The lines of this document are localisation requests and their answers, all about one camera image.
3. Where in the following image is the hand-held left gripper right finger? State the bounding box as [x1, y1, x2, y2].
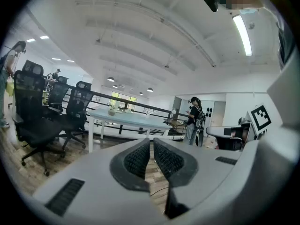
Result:
[153, 137, 244, 220]

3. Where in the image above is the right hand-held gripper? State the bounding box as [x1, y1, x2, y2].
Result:
[206, 104, 272, 151]

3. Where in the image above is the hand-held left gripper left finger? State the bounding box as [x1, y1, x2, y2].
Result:
[32, 138, 165, 225]

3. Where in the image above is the brown wooden side table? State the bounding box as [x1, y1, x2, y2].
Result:
[164, 118, 188, 140]

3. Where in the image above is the grey open door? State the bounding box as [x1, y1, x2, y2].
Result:
[173, 96, 183, 117]

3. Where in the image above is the light blue table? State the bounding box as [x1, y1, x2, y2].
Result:
[43, 83, 189, 140]

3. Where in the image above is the black-framed window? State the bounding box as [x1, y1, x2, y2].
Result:
[111, 91, 138, 110]

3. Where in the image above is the black mesh office chair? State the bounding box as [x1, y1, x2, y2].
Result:
[43, 75, 71, 117]
[11, 60, 67, 177]
[56, 81, 94, 150]

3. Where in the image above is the ceiling tube light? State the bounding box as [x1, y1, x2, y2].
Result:
[232, 14, 253, 57]

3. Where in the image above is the group of ceiling panel lights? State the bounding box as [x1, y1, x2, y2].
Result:
[26, 35, 75, 63]

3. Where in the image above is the black head-mounted camera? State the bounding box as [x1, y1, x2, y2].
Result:
[202, 0, 219, 13]

